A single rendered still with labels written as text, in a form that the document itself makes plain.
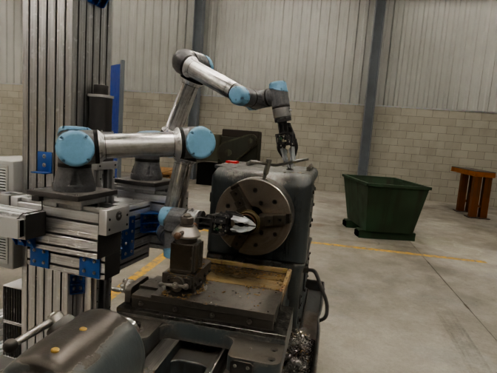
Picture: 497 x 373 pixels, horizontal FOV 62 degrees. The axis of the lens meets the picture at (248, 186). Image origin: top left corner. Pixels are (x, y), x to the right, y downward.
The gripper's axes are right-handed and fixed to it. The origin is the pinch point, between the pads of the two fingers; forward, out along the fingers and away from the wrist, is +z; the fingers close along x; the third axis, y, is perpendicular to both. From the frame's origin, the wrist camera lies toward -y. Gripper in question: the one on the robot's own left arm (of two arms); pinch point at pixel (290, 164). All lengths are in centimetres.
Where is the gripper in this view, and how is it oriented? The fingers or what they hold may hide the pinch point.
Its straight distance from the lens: 179.0
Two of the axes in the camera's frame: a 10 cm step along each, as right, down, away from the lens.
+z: 1.5, 9.8, 0.8
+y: -2.1, 1.1, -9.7
